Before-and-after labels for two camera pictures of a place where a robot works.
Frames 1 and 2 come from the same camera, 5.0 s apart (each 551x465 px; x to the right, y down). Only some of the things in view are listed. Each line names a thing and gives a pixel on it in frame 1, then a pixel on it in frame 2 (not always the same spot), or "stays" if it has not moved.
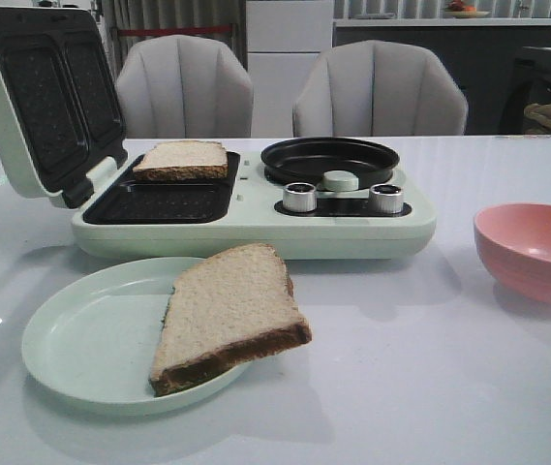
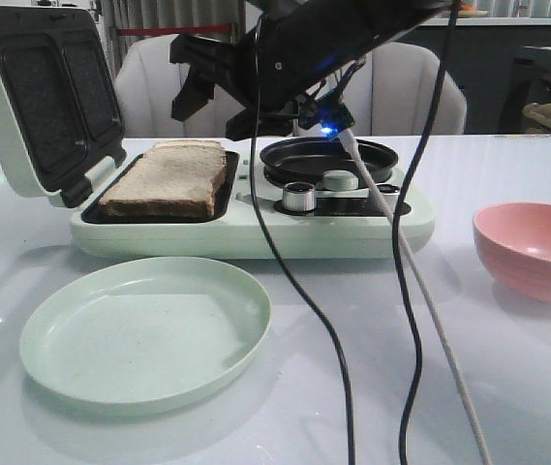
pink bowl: x=535 y=249 stays
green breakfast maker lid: x=48 y=74 stays
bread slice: x=229 y=307 → x=174 y=178
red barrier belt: x=170 y=31 stays
